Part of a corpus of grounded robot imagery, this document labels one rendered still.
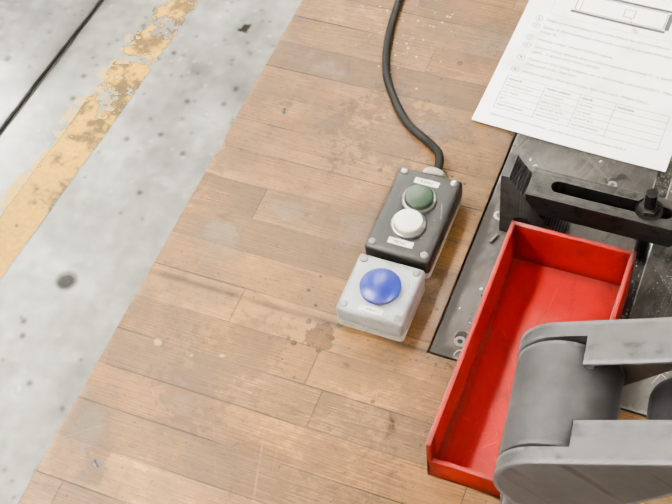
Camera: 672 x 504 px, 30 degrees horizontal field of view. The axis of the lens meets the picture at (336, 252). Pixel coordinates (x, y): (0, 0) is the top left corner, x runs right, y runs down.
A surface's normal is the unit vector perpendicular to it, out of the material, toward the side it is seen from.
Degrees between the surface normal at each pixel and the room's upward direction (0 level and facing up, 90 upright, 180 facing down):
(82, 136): 0
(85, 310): 0
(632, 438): 22
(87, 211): 0
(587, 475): 90
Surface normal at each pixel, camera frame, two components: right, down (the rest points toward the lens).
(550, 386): -0.31, -0.59
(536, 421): -0.50, -0.58
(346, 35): -0.09, -0.58
